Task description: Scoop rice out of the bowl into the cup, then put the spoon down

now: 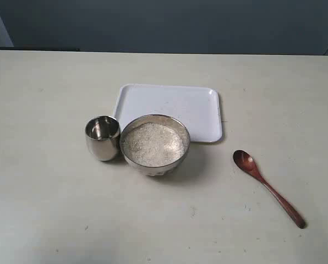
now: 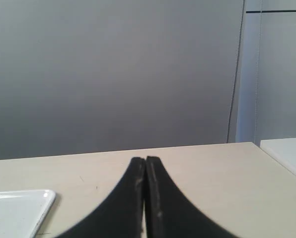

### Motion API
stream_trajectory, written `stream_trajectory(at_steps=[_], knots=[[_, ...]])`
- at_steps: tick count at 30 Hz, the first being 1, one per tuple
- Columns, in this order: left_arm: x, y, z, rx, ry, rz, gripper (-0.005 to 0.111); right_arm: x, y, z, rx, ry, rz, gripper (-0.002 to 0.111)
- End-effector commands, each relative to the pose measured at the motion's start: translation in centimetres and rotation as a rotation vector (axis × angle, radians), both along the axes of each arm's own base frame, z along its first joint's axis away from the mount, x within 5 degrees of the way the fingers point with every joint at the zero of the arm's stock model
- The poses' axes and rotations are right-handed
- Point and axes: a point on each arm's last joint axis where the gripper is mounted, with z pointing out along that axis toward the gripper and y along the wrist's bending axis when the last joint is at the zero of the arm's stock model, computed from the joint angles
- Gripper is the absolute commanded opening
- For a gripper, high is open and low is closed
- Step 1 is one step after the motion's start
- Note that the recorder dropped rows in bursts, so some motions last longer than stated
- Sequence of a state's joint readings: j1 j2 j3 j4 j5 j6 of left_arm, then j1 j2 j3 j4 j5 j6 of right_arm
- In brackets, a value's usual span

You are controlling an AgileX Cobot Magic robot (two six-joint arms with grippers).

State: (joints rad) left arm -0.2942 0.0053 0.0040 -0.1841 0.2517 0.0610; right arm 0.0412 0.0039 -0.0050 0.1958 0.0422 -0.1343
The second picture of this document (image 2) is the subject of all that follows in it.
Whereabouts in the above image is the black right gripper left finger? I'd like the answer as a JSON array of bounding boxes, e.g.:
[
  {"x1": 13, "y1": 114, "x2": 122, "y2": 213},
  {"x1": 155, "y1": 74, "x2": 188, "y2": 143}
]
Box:
[{"x1": 58, "y1": 157, "x2": 145, "y2": 238}]

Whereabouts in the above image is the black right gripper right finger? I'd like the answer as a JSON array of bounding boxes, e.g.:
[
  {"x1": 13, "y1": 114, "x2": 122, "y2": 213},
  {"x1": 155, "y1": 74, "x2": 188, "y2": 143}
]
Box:
[{"x1": 145, "y1": 156, "x2": 234, "y2": 238}]

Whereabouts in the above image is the white rectangular tray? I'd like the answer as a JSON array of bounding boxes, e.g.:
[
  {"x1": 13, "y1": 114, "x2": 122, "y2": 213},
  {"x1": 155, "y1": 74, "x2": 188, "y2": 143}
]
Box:
[{"x1": 0, "y1": 189, "x2": 56, "y2": 238}]

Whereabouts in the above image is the white side table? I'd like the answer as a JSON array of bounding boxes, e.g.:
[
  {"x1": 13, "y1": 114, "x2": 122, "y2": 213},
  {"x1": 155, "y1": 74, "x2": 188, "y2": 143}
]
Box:
[{"x1": 260, "y1": 138, "x2": 296, "y2": 176}]

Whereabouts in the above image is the thin dark hanging cable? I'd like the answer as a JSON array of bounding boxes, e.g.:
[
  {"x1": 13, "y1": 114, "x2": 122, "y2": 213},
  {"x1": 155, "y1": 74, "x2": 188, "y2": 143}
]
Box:
[{"x1": 226, "y1": 0, "x2": 246, "y2": 144}]

